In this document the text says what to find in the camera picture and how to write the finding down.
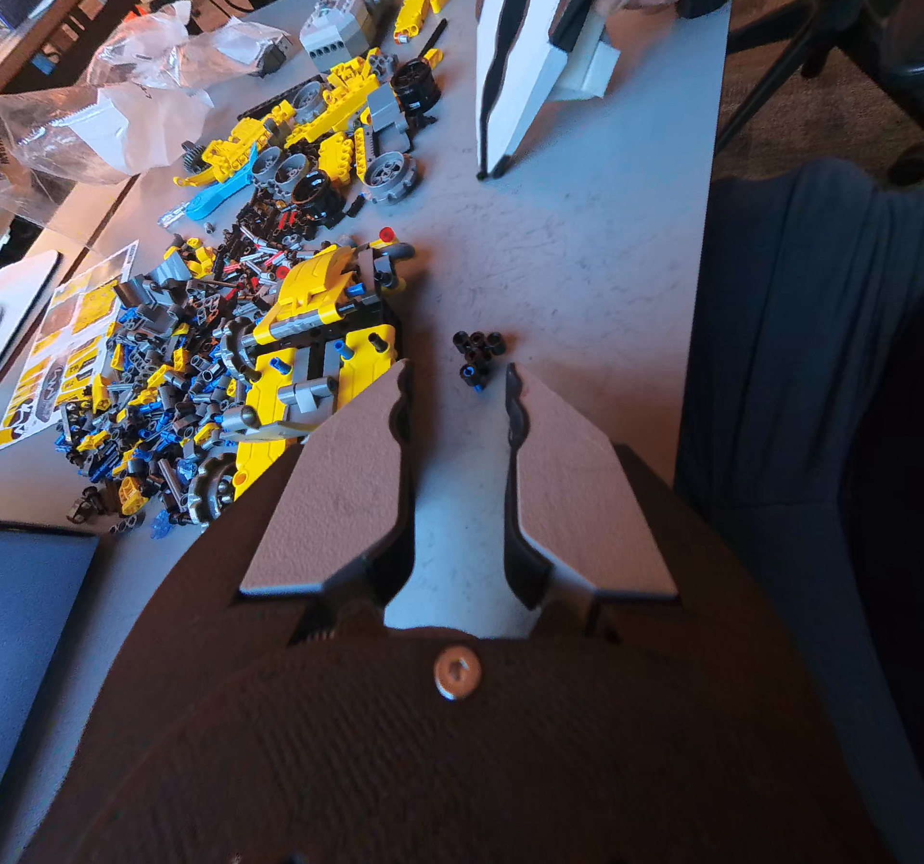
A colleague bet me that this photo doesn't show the grey desk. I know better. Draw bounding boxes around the grey desk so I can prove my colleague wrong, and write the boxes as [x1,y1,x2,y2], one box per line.
[0,0,733,864]

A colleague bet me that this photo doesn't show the black connector cluster blue pin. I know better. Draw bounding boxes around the black connector cluster blue pin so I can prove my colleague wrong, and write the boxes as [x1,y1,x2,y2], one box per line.
[453,330,506,392]

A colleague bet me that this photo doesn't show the black toy tyre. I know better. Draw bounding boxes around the black toy tyre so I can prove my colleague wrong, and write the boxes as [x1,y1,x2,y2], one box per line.
[390,58,443,114]
[292,171,347,223]

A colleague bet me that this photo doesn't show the brown wooden rail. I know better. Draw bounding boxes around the brown wooden rail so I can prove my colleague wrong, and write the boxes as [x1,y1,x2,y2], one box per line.
[0,0,145,89]

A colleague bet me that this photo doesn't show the yellow grey brick sub-assembly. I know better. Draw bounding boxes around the yellow grey brick sub-assembly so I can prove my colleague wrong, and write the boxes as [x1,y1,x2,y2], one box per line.
[173,47,445,210]

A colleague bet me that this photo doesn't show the black sprocket wheel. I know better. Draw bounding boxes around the black sprocket wheel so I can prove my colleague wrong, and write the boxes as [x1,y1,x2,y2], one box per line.
[220,316,258,380]
[184,454,239,524]

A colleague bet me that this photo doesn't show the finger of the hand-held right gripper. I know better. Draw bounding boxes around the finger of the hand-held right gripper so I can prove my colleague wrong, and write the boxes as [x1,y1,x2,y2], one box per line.
[475,0,539,181]
[487,0,629,181]

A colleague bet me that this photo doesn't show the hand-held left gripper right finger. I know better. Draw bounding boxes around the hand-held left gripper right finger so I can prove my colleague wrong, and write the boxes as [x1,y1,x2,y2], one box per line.
[504,362,680,609]

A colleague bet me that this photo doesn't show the small black box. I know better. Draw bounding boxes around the small black box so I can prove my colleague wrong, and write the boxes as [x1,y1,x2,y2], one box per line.
[249,34,293,78]

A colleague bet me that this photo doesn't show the yellow toy vehicle model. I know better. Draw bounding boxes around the yellow toy vehicle model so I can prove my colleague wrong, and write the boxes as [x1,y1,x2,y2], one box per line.
[231,225,417,504]

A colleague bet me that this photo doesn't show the grey sprocket wheel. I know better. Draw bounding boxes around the grey sprocket wheel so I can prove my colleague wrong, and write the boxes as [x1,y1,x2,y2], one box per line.
[359,151,420,204]

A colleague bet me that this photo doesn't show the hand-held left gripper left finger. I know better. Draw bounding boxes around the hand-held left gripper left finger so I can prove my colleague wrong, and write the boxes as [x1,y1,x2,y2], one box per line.
[238,360,418,612]

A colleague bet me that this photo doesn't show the pile of loose building bricks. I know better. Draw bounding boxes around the pile of loose building bricks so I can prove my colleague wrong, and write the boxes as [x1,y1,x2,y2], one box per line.
[56,182,365,542]

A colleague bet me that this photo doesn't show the yellow sticker sheet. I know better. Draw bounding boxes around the yellow sticker sheet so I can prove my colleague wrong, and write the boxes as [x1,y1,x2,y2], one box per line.
[0,240,140,450]

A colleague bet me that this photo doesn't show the black stand legs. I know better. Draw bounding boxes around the black stand legs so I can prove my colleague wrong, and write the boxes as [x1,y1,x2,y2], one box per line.
[715,0,924,187]

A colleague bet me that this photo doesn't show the white object black rim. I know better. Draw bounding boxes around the white object black rim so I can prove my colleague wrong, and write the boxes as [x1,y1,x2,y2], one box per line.
[0,249,64,370]

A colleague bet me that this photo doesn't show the light blue brick tool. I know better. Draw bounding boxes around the light blue brick tool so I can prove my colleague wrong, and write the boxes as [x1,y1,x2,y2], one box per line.
[175,146,261,223]

